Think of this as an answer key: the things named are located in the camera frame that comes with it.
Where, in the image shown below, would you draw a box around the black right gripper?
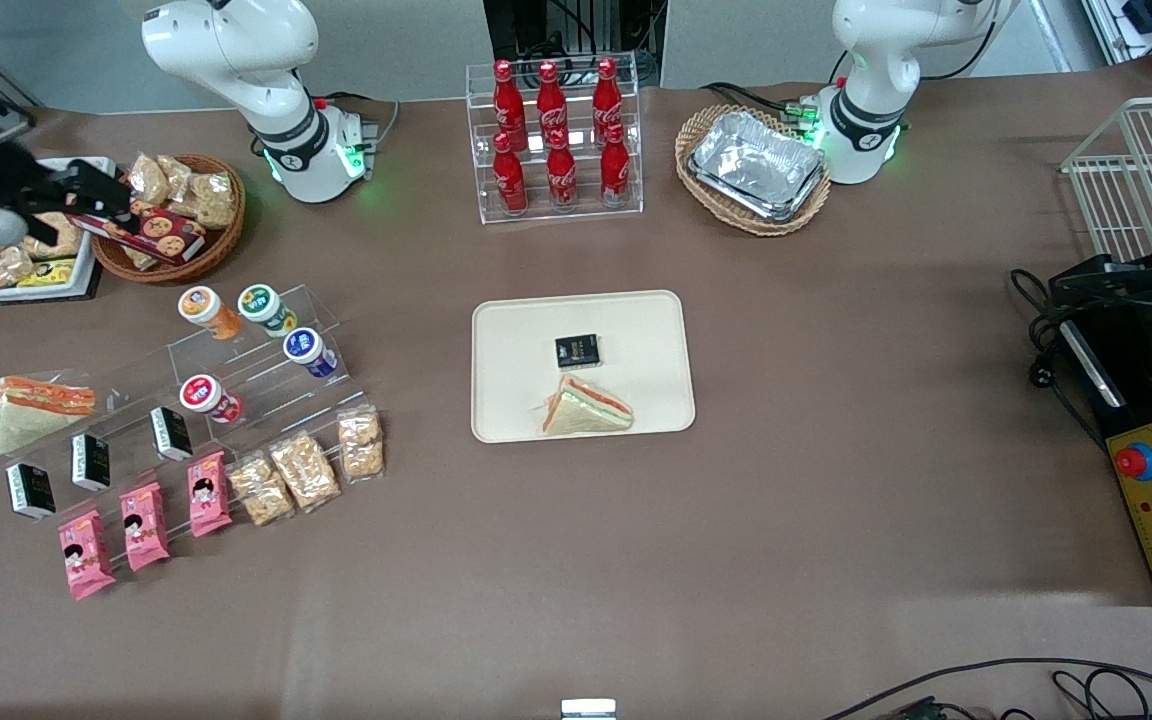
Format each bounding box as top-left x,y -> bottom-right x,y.
0,132 -> 133,223

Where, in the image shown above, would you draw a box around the green gum bottle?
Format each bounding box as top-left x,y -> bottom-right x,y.
237,283 -> 299,338

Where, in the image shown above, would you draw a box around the white plastic tray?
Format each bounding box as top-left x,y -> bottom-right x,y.
0,156 -> 119,302

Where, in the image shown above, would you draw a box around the orange gum bottle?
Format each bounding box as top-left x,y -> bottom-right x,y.
178,285 -> 243,342

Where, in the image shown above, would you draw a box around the red gum bottle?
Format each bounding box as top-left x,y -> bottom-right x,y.
179,374 -> 244,424

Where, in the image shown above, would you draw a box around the blue gum bottle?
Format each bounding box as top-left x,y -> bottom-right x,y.
282,327 -> 340,380

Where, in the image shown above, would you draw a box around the aluminium foil tray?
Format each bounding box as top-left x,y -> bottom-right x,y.
685,109 -> 828,224

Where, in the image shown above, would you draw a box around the beige serving tray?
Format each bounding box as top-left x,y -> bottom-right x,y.
470,289 -> 697,444

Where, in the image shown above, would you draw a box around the red cookie box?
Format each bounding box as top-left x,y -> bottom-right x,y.
66,195 -> 208,265

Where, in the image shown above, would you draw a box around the yellow snack packet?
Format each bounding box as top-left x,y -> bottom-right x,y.
16,258 -> 78,290

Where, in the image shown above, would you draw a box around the brown wicker basket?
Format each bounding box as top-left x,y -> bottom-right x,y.
90,152 -> 248,285

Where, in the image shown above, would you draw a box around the wrapped triangle sandwich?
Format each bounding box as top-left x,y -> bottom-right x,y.
539,374 -> 635,437
0,374 -> 98,457

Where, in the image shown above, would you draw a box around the clear acrylic tiered stand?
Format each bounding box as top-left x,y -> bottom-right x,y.
0,284 -> 379,523

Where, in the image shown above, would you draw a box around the small black box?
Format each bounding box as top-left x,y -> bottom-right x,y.
553,332 -> 603,370
5,461 -> 58,522
149,405 -> 195,463
70,431 -> 113,492

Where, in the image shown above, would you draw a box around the pink snack packet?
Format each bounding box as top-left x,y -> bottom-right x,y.
119,481 -> 171,573
187,450 -> 234,539
57,509 -> 118,602

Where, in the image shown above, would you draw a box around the clear rice cracker pack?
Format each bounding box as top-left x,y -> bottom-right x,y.
336,404 -> 386,484
268,430 -> 343,514
227,451 -> 296,528

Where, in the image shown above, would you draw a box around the red cola bottle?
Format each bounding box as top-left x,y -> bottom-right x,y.
545,129 -> 580,210
536,60 -> 570,149
591,56 -> 626,144
492,131 -> 530,216
599,121 -> 632,207
492,59 -> 528,151

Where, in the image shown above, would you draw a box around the light wicker basket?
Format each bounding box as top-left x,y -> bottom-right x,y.
674,104 -> 833,238

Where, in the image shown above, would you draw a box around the clear acrylic bottle rack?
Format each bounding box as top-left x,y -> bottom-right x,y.
465,51 -> 644,226

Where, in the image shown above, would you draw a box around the black equipment rack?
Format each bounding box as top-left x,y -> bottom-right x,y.
483,0 -> 668,87

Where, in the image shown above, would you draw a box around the black power cable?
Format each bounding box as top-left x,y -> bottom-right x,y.
1010,267 -> 1113,447

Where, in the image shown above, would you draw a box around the white wire basket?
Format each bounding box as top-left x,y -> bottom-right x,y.
1060,95 -> 1152,292

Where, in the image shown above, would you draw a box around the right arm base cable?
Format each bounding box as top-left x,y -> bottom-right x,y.
316,91 -> 403,153

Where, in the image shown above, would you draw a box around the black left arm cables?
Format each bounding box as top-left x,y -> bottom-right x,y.
700,78 -> 829,129

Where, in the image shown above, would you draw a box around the long black cable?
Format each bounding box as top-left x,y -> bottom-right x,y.
820,656 -> 1152,720

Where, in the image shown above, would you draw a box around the looped black cable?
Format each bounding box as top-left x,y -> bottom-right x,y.
1050,667 -> 1152,720

